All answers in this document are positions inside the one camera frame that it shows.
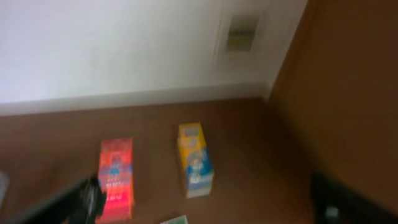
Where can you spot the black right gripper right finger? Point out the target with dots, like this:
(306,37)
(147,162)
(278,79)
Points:
(334,203)

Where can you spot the white green medicine box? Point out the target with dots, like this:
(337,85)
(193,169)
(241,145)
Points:
(178,220)

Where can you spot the clear plastic container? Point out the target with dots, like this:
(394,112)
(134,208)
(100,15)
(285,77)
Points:
(4,182)

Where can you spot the yellow blue medicine box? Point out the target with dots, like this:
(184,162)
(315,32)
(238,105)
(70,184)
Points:
(197,168)

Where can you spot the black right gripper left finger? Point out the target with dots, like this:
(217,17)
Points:
(82,202)

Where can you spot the orange red medicine box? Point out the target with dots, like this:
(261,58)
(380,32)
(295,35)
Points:
(115,176)

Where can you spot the white wall outlet plate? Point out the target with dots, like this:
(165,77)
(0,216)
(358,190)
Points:
(241,33)

